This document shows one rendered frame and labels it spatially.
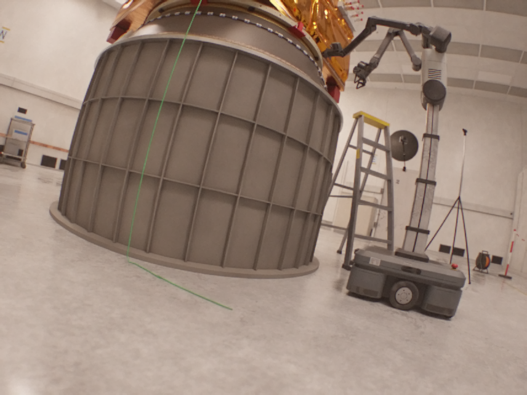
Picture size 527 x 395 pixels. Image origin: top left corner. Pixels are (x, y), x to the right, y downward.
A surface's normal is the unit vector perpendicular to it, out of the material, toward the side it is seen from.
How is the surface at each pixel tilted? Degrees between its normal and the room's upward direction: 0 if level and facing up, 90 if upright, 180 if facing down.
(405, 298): 90
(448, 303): 90
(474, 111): 90
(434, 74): 98
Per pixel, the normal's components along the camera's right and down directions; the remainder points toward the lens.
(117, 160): -0.14, -0.05
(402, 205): -0.54, -0.14
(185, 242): 0.25, 0.04
